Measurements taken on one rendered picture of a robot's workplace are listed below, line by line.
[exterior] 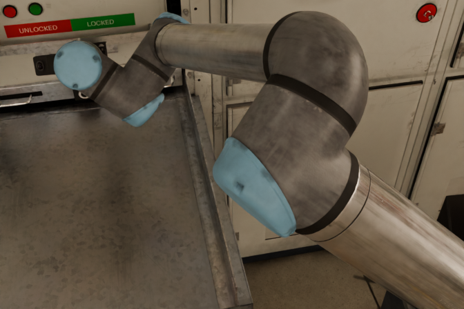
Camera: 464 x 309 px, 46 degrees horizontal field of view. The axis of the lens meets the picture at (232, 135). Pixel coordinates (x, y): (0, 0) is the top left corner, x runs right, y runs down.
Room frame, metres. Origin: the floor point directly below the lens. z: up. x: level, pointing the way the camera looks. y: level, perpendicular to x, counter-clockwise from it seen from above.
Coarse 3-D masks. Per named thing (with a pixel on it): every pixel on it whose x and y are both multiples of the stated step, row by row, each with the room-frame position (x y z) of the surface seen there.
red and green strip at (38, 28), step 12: (24, 24) 1.20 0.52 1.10; (36, 24) 1.21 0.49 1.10; (48, 24) 1.21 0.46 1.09; (60, 24) 1.22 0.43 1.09; (72, 24) 1.22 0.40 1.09; (84, 24) 1.23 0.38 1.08; (96, 24) 1.24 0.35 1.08; (108, 24) 1.24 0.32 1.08; (120, 24) 1.25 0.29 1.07; (132, 24) 1.25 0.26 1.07; (12, 36) 1.19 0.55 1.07; (24, 36) 1.20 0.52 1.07
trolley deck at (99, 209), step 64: (0, 128) 1.10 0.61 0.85; (64, 128) 1.10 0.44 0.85; (128, 128) 1.10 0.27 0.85; (0, 192) 0.87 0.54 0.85; (64, 192) 0.87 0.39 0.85; (128, 192) 0.87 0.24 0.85; (192, 192) 0.87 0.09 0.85; (0, 256) 0.69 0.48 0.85; (64, 256) 0.69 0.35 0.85; (128, 256) 0.69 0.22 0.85; (192, 256) 0.69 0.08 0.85
